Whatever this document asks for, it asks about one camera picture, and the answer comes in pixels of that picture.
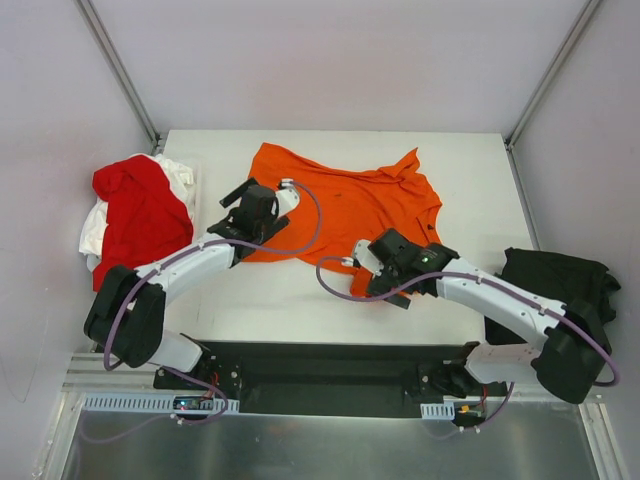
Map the orange t-shirt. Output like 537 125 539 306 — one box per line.
249 143 442 265

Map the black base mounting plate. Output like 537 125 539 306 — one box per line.
153 341 507 418

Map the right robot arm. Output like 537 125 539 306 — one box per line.
353 229 612 404

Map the slotted cable duct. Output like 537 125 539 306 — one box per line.
83 393 240 416
420 401 456 421

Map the right aluminium frame post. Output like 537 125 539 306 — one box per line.
504 0 604 152

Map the aluminium frame post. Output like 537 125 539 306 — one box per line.
504 0 604 152
74 0 164 154

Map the red t-shirt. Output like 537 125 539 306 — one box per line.
92 154 194 291

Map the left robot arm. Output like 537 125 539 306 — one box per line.
84 178 300 389

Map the left aluminium frame post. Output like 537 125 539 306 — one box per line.
74 0 164 154

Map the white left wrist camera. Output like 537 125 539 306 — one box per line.
275 178 300 218

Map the right slotted cable duct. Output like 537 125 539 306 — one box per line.
420 401 456 421

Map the left slotted cable duct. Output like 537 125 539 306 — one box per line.
83 393 240 416

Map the black t-shirt stack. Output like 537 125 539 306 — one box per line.
499 247 621 324

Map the white t-shirt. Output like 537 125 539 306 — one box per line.
78 153 202 272

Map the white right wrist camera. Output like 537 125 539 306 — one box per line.
341 239 384 276

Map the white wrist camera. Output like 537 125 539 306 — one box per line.
341 239 384 276
275 178 300 218

